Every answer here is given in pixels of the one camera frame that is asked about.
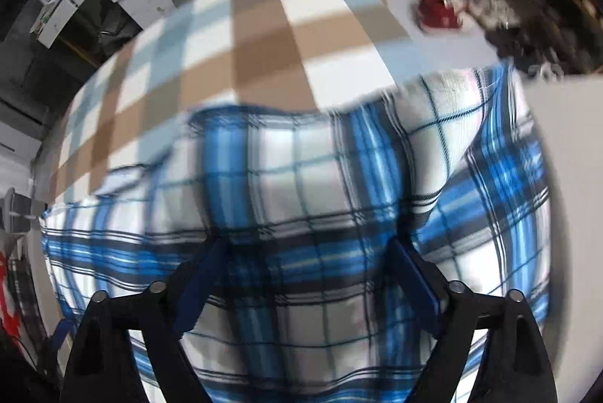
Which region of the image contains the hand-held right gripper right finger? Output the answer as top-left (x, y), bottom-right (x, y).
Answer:
top-left (390, 238), bottom-right (560, 403)

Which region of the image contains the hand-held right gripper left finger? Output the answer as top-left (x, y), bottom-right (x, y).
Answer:
top-left (59, 237), bottom-right (226, 403)

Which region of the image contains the blue white plaid shirt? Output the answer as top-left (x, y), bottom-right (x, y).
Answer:
top-left (40, 63), bottom-right (553, 403)

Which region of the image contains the grey headboard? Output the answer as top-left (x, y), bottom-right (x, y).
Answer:
top-left (517, 74), bottom-right (603, 403)

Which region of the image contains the brown blue checked blanket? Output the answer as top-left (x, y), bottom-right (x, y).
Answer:
top-left (47, 0), bottom-right (425, 211)

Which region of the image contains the red handbag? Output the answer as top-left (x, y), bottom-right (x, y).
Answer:
top-left (417, 0), bottom-right (465, 32)

